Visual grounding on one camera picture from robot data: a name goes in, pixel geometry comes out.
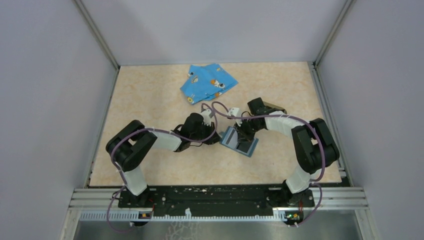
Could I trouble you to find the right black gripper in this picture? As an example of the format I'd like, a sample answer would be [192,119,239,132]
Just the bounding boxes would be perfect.
[233,116,263,143]

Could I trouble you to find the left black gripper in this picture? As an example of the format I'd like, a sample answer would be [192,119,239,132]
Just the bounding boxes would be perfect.
[190,120,222,145]

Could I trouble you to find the white card black stripe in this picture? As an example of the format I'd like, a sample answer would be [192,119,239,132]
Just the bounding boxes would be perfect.
[222,126,238,149]

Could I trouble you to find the blue card holder wallet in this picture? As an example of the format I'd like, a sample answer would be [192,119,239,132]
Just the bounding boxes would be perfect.
[218,128,259,158]

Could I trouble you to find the beige oval card tray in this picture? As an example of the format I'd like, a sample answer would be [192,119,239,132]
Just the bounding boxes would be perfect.
[264,102,288,114]

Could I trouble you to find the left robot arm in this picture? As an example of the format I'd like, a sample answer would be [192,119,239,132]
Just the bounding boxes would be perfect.
[105,110,221,207]

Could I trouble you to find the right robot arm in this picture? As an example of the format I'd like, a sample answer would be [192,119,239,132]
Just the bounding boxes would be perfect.
[228,97,340,206]

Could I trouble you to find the blue printed cloth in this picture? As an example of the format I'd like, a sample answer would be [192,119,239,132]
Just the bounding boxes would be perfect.
[180,63,238,105]

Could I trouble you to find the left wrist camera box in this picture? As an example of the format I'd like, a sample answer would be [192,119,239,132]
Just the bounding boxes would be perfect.
[200,109,216,127]

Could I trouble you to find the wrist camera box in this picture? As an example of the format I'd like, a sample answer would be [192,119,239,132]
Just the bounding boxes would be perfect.
[200,109,216,127]
[227,107,242,120]

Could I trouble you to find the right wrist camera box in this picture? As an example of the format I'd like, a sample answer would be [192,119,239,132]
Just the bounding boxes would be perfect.
[227,107,242,120]

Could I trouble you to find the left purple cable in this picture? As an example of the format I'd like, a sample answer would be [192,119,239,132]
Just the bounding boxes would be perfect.
[105,102,219,233]

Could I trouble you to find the purple cable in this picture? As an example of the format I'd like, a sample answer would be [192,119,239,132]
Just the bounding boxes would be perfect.
[211,101,327,228]
[105,102,219,233]

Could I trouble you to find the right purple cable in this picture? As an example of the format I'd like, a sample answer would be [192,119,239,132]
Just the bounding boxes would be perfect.
[211,101,327,228]

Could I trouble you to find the black mounting base plate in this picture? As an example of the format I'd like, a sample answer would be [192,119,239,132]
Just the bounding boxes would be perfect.
[118,184,315,217]

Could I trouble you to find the aluminium frame rail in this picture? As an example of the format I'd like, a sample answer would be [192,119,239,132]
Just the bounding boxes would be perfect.
[69,184,369,222]

